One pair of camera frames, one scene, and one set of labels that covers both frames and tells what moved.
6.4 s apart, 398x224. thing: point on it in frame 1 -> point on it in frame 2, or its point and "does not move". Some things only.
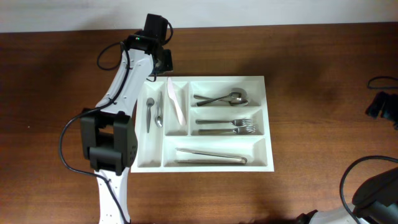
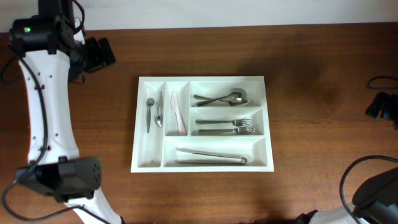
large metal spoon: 236,93 does not move
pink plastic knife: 182,119 -> 181,124
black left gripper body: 165,60 -> 94,55
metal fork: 240,130 does not move
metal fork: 237,122 does not move
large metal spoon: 234,102 does not move
